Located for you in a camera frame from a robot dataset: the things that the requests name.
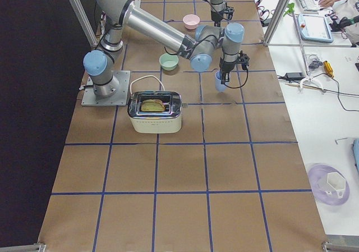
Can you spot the black power adapter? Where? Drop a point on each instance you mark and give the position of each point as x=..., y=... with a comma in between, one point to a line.
x=293, y=76

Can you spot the blue cup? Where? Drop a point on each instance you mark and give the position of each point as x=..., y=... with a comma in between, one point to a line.
x=218, y=84

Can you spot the green plastic clamp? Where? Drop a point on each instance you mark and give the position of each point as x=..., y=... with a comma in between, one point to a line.
x=289, y=9

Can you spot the pink bowl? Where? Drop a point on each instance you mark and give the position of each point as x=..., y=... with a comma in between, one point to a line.
x=191, y=21

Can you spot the yellow tool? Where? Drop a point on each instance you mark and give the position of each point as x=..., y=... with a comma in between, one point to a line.
x=328, y=69

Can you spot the blue teach pendant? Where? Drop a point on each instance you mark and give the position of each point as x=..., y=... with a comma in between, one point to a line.
x=314, y=28

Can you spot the white hexagonal cup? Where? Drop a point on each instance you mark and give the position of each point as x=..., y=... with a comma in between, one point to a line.
x=336, y=185

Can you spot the purple plate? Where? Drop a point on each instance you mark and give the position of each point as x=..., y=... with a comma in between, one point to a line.
x=317, y=178

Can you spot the toast slice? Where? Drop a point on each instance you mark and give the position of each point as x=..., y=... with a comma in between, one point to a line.
x=152, y=105

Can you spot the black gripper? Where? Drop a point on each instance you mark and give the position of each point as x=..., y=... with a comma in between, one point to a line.
x=216, y=16
x=225, y=67

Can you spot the mint green bowl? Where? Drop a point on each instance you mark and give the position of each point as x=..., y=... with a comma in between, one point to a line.
x=168, y=62

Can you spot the aluminium frame post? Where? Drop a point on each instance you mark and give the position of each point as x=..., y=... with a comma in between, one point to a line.
x=277, y=16

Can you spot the person hand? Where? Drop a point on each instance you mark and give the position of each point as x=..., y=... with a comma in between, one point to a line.
x=326, y=3

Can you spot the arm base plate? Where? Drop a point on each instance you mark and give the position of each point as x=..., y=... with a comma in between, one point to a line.
x=115, y=93

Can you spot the cream toaster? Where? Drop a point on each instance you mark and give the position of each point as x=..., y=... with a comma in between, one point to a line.
x=169, y=121

